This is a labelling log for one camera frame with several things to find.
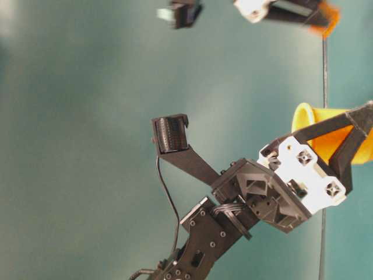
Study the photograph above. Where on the black upper wrist camera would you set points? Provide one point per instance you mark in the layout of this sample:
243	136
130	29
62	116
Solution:
180	13

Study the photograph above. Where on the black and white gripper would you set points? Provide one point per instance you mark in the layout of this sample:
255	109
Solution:
289	184

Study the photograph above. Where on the orange block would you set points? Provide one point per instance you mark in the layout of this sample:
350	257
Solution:
325	19

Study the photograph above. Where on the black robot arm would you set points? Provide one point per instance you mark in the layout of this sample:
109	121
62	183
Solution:
209	236

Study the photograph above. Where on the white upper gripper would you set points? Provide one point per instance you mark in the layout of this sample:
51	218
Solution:
290	11

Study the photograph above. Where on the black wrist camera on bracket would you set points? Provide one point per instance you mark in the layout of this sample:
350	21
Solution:
171	145

